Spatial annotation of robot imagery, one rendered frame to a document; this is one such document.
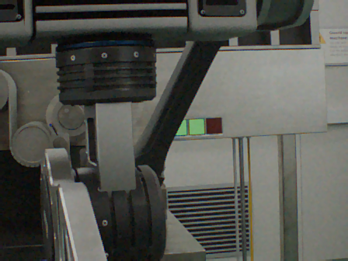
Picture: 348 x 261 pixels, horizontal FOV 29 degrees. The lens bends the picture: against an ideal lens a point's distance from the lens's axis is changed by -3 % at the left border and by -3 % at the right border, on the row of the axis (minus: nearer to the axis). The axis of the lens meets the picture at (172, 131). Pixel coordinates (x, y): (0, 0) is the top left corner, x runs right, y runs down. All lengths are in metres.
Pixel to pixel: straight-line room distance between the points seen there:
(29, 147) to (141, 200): 1.16
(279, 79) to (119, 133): 1.60
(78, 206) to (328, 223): 4.42
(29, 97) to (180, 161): 2.53
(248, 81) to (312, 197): 2.68
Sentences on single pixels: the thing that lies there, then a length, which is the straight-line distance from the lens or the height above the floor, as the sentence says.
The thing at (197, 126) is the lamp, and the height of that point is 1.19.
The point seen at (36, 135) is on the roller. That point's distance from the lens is 2.02.
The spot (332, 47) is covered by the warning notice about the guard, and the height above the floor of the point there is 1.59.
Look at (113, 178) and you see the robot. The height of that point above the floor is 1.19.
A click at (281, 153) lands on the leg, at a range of 2.63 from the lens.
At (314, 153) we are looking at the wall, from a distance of 4.99.
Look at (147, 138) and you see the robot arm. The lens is 1.24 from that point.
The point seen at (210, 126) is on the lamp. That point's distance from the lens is 2.38.
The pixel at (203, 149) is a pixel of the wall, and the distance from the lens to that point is 4.77.
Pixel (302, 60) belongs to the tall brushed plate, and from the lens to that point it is 2.48.
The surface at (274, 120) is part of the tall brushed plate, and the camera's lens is 2.44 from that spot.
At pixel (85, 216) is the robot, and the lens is 0.71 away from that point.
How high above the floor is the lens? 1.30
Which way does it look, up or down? 3 degrees down
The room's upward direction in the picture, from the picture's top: 3 degrees counter-clockwise
